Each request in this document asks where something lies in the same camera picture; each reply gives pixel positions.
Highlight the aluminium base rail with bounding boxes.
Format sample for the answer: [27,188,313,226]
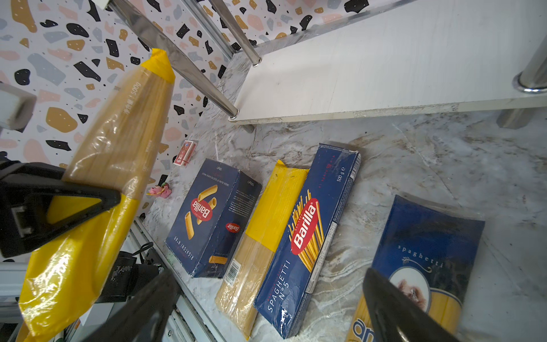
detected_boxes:
[0,213,240,342]

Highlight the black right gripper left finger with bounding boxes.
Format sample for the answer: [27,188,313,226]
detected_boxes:
[85,270,180,342]

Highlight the red playing card box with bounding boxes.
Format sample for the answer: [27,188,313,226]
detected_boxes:
[173,140,198,166]

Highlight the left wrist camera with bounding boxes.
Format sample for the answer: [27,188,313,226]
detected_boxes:
[1,83,37,132]

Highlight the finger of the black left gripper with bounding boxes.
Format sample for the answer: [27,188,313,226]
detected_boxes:
[1,161,121,258]

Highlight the blue Barilla spaghetti box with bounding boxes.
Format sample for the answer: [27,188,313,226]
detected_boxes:
[254,144,361,339]

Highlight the pink small toy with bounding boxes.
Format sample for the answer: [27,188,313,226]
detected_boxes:
[147,182,172,198]

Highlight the blue Ankara spaghetti bag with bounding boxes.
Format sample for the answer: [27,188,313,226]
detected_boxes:
[346,195,485,341]

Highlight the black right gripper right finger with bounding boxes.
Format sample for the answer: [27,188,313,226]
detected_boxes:
[363,268,457,341]

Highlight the blue Barilla rigatoni box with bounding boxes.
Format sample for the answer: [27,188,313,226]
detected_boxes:
[165,159,262,278]

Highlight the white two-tier shelf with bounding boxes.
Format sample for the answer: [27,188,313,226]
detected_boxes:
[108,1,546,125]

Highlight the yellow Pastatime spaghetti bag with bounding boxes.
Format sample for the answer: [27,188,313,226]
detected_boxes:
[18,48,175,341]

